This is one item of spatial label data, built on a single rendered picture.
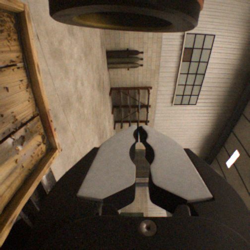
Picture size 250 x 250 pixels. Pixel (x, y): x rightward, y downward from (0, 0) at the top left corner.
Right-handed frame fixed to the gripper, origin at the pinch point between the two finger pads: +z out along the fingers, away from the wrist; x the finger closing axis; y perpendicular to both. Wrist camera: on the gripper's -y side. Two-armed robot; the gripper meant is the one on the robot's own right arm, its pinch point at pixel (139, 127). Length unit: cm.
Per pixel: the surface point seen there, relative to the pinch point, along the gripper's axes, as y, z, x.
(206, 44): -61, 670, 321
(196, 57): -5, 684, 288
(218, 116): 329, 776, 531
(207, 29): -122, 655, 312
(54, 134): 9.1, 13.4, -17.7
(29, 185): 12.8, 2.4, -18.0
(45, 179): 19.9, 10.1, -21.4
